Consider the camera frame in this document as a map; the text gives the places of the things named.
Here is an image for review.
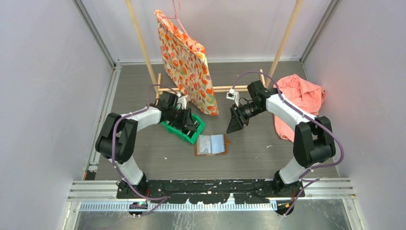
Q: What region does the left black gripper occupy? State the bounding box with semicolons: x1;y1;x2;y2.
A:
168;107;197;132

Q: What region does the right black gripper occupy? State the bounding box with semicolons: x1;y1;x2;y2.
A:
227;102;265;134

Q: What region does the green plastic card bin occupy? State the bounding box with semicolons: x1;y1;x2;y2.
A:
161;114;206;145

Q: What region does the silver grey credit card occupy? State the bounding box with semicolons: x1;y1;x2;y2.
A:
196;135;212;155

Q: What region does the brown leather card holder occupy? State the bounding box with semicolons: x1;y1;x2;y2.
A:
194;134;230;156

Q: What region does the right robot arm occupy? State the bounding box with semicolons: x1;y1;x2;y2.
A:
226;80;336;197

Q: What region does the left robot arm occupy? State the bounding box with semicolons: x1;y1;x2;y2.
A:
95;92;200;198

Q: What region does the wooden clothes rack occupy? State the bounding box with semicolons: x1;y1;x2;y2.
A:
124;0;305;100

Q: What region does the floral fabric bag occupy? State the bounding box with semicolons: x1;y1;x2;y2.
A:
154;10;219;115

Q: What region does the pink crumpled cloth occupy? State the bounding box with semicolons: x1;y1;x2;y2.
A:
274;74;326;141

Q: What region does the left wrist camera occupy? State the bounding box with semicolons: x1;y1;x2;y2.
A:
176;93;190;109

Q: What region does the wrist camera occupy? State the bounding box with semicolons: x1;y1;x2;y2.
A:
176;93;190;109
226;88;240;107

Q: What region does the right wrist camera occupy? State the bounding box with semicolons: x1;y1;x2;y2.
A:
226;88;240;107

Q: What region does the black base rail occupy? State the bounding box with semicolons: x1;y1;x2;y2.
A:
135;179;304;205

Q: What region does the pink wire hanger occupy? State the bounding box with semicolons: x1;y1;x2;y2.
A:
155;0;205;53

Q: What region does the aluminium frame rail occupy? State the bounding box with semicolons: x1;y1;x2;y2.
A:
68;178;356;212

